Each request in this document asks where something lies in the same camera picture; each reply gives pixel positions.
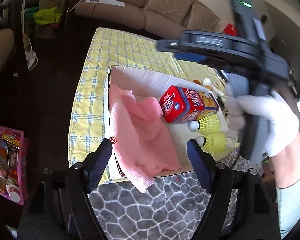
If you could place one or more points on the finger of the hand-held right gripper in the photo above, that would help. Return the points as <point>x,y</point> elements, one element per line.
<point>187,56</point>
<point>168,45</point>

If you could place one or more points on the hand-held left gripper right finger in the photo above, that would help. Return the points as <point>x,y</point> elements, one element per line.
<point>198,166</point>

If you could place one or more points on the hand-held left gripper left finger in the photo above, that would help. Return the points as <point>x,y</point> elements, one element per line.
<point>100,166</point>

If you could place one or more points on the yellow shuttlecock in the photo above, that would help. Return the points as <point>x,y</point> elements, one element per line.
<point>207,123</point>
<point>213,142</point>

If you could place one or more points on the white cardboard box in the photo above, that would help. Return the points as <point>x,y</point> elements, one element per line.
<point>145,80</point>

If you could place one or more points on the red biscuit box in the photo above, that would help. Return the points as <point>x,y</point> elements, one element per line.
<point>180,105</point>

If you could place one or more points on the pink towel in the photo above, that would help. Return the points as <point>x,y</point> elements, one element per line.
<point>140,135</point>

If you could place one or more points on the person's right hand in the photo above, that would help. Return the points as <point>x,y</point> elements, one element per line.
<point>277,120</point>

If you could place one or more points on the red cardboard box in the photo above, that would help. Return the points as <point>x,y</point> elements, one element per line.
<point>230,29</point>

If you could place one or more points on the yellow checked quilted mat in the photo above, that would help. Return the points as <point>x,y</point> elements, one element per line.
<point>120,50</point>

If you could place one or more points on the brown sofa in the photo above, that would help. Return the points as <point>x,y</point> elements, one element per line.
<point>120,12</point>

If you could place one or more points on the grey patterned blanket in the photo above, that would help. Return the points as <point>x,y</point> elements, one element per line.
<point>145,212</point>

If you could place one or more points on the white paper sheets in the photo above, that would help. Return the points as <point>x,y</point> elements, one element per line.
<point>105,0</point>

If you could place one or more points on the pink plastic basket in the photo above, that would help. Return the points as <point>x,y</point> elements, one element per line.
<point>8,165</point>

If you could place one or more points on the yellow-green bag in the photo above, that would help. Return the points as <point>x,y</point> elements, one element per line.
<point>48,16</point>

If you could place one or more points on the white desk lamp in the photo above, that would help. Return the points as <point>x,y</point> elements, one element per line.
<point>25,30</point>

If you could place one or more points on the brown chair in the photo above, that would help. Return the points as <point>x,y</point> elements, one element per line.
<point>0,55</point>

